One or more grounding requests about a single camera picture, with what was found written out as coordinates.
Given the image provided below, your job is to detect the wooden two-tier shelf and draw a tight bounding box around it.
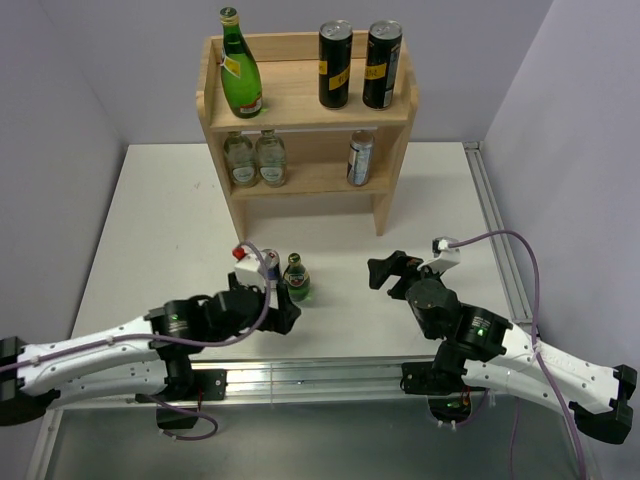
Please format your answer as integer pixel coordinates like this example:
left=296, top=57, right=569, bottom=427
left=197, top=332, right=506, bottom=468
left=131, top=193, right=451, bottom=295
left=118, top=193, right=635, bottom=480
left=196, top=30, right=419, bottom=239

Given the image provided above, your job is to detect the clear glass bottle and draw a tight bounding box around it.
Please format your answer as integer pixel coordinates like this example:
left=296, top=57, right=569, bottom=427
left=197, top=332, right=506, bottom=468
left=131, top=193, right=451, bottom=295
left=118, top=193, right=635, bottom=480
left=255, top=130, right=287, bottom=187
left=223, top=131, right=258, bottom=188

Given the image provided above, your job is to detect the purple cable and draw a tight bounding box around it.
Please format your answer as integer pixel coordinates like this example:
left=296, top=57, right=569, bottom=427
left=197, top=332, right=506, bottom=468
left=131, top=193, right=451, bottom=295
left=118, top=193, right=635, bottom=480
left=0, top=241, right=274, bottom=374
left=447, top=229, right=591, bottom=480

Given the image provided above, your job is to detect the silver blue energy can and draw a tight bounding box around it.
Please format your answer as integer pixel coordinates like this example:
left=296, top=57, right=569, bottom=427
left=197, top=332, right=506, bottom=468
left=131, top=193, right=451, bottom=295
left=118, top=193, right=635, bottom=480
left=347, top=130, right=375, bottom=186

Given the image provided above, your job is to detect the green glass bottle front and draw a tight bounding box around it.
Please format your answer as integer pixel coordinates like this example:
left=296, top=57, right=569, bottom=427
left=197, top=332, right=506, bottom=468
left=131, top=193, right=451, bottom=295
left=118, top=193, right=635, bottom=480
left=220, top=7, right=263, bottom=119

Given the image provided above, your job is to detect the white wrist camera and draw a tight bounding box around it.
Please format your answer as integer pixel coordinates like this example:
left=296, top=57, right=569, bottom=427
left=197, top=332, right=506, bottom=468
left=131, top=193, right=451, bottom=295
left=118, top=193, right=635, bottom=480
left=232, top=246, right=273, bottom=292
left=418, top=237, right=461, bottom=274

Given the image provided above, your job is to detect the aluminium side rail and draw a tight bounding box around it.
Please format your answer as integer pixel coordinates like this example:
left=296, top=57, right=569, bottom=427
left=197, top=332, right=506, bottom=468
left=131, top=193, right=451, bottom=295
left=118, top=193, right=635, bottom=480
left=462, top=141, right=601, bottom=480

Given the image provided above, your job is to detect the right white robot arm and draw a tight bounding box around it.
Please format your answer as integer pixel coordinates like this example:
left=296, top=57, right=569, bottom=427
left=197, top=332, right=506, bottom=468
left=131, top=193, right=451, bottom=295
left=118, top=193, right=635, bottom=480
left=367, top=250, right=637, bottom=445

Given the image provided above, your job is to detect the clear glass bottle left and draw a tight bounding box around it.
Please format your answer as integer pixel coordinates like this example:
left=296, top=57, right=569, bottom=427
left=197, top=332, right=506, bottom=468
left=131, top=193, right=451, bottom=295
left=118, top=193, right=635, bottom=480
left=223, top=131, right=258, bottom=188

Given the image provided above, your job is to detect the aluminium front rail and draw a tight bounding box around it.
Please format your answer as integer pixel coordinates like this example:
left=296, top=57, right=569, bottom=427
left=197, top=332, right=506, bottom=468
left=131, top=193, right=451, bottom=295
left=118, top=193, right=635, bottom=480
left=19, top=346, right=433, bottom=408

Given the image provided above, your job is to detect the black yellow soda can front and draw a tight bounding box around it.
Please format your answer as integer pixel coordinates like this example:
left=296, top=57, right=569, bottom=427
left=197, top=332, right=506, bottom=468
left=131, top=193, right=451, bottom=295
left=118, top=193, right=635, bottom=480
left=318, top=20, right=353, bottom=109

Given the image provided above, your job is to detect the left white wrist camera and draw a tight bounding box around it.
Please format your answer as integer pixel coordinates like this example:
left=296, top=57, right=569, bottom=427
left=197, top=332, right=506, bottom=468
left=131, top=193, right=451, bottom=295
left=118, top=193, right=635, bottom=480
left=232, top=246, right=273, bottom=292

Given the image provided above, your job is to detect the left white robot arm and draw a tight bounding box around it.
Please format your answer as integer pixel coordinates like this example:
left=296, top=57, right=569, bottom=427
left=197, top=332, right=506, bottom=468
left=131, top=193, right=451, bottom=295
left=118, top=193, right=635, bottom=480
left=1, top=277, right=301, bottom=426

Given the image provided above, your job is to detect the black yellow soda can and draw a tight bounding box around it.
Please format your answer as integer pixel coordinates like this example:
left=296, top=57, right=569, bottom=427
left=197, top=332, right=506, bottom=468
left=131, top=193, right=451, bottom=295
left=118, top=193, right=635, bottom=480
left=318, top=20, right=353, bottom=109
left=362, top=20, right=403, bottom=110

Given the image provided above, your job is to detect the green glass bottle rear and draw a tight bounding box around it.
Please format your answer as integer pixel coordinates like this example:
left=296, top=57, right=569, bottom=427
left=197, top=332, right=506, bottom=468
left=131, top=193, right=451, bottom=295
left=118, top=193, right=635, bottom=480
left=283, top=253, right=311, bottom=302

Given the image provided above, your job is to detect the clear glass bottle right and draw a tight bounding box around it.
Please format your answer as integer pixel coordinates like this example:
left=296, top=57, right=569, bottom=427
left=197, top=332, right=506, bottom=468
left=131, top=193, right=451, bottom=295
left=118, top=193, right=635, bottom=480
left=255, top=130, right=287, bottom=187

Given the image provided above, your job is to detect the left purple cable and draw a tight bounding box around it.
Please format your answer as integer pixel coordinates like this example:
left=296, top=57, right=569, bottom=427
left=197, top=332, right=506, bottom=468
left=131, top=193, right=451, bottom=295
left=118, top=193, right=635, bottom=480
left=0, top=241, right=274, bottom=374

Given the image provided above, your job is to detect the green glass bottle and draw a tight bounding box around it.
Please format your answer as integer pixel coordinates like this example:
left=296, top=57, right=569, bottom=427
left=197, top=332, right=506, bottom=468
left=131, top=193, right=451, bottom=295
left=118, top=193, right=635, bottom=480
left=220, top=7, right=263, bottom=119
left=283, top=253, right=311, bottom=302

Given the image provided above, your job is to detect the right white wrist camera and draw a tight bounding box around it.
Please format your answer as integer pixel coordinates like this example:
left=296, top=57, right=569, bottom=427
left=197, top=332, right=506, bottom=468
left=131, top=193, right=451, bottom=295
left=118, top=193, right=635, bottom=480
left=418, top=237, right=461, bottom=274

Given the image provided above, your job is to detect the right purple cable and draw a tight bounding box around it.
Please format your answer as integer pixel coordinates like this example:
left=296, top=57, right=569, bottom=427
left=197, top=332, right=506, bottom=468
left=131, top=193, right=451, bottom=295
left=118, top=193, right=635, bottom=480
left=447, top=229, right=591, bottom=480

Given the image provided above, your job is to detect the blue red energy can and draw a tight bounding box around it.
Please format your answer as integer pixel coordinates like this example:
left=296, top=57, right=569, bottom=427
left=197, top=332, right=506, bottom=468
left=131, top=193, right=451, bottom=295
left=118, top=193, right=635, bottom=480
left=261, top=248, right=281, bottom=283

